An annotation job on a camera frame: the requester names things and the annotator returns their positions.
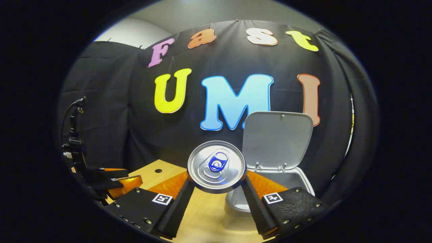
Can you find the silver pop can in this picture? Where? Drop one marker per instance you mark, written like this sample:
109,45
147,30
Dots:
216,165

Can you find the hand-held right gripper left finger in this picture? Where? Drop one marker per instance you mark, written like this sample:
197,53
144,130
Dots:
179,212

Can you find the wooden desktop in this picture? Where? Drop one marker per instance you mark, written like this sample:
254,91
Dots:
202,216

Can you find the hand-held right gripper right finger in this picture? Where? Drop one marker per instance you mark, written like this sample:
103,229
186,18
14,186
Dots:
254,209

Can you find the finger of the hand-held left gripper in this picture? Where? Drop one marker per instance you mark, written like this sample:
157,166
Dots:
125,185
108,173

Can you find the white desktop garbage bin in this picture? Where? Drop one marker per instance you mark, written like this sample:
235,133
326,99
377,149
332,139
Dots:
276,141

